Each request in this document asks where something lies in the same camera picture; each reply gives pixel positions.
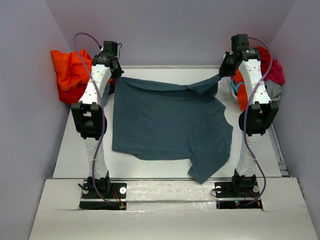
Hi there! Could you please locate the blue-grey t shirt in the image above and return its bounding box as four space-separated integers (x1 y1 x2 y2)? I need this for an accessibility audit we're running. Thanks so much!
112 75 233 184

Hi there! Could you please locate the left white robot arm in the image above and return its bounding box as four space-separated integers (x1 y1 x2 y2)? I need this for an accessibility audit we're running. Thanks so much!
71 41 124 198

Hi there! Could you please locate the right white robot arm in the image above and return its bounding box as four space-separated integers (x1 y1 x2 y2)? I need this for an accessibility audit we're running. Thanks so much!
215 34 279 198

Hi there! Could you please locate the dark maroon folded t shirt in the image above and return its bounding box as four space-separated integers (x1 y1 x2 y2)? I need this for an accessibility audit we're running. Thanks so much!
107 78 118 88

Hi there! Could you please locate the red crumpled t shirt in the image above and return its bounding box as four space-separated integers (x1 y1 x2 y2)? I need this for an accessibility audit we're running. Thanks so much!
257 46 273 75

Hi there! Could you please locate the orange folded t shirt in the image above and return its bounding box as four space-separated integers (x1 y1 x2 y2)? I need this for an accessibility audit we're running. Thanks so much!
50 49 92 92

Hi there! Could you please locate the cyan crumpled t shirt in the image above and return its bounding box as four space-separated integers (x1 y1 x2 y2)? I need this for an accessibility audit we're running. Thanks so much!
230 78 247 97

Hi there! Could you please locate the light blue folded t shirt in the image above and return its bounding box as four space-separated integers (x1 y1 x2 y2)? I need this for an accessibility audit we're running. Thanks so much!
101 85 110 107

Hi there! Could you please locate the magenta crumpled t shirt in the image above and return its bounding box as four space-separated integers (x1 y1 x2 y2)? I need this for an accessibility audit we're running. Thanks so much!
261 59 286 86

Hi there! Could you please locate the white perforated plastic basket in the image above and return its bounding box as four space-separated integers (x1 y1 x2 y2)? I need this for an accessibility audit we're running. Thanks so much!
226 77 239 105

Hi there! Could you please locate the orange crumpled t shirt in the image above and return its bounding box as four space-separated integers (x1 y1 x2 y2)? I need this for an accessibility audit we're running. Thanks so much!
232 70 248 111

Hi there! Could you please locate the grey crumpled t shirt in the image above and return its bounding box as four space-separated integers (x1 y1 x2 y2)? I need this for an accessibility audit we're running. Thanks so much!
264 79 282 102

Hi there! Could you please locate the red folded t shirt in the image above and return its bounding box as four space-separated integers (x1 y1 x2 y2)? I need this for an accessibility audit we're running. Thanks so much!
57 83 87 106

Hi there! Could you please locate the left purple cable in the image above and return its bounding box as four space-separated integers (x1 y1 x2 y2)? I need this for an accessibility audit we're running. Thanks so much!
73 32 126 208

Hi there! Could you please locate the purple cable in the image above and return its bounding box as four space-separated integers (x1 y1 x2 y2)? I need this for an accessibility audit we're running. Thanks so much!
242 37 272 207
73 32 126 208

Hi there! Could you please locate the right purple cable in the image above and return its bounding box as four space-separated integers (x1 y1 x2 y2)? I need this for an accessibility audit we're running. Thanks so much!
242 37 272 207

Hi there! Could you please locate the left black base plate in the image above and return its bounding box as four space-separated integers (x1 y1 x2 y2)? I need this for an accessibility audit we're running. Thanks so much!
78 180 128 211

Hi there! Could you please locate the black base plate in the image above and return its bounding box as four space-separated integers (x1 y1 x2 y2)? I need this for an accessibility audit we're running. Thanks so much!
210 181 263 210
78 180 128 211

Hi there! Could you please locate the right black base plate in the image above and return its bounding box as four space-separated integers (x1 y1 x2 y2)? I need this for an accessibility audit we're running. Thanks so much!
210 181 263 210

